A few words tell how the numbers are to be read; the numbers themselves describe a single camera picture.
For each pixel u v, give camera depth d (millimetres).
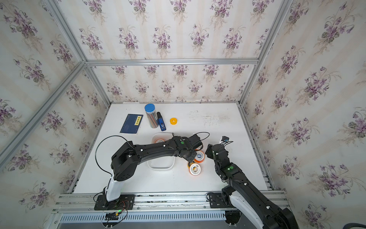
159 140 949
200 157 857
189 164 852
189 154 746
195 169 832
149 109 904
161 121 1018
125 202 719
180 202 748
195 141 674
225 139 731
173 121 1075
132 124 1047
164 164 864
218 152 614
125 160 523
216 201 730
